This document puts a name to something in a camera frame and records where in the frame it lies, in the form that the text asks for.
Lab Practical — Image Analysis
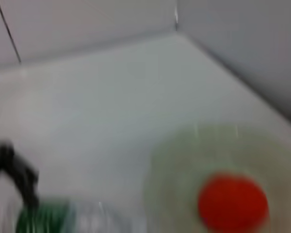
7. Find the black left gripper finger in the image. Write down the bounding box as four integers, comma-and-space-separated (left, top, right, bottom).
0, 138, 40, 210

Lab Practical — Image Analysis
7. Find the clear green-label water bottle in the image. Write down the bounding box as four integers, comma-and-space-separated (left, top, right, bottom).
16, 198, 146, 233

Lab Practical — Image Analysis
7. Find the translucent wavy fruit plate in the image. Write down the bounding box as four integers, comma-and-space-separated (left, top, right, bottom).
143, 123, 291, 233

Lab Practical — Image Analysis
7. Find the orange fruit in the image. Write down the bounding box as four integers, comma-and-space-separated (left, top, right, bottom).
198, 172, 269, 232

